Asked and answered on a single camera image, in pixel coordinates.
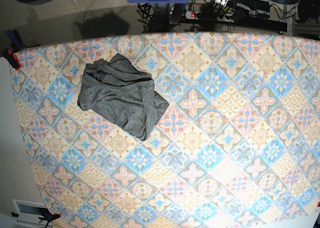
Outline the patterned tile tablecloth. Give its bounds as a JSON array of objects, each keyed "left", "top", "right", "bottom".
[{"left": 10, "top": 32, "right": 320, "bottom": 227}]

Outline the blue black bottom clamp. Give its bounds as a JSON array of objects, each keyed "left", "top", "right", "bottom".
[{"left": 38, "top": 213, "right": 61, "bottom": 228}]

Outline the aluminium frame post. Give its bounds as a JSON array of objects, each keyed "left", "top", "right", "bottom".
[{"left": 283, "top": 5, "right": 296, "bottom": 36}]

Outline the white power strip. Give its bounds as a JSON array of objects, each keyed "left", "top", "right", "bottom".
[{"left": 184, "top": 11, "right": 233, "bottom": 22}]

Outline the grey t-shirt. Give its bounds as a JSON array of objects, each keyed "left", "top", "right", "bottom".
[{"left": 77, "top": 54, "right": 169, "bottom": 141}]

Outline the blue handled clamp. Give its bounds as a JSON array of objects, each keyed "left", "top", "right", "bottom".
[{"left": 6, "top": 30, "right": 27, "bottom": 52}]

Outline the white floor vent box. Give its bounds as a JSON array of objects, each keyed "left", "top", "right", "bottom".
[{"left": 11, "top": 199, "right": 49, "bottom": 227}]

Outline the red black table clamp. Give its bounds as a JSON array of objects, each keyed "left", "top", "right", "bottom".
[{"left": 2, "top": 49, "right": 21, "bottom": 70}]

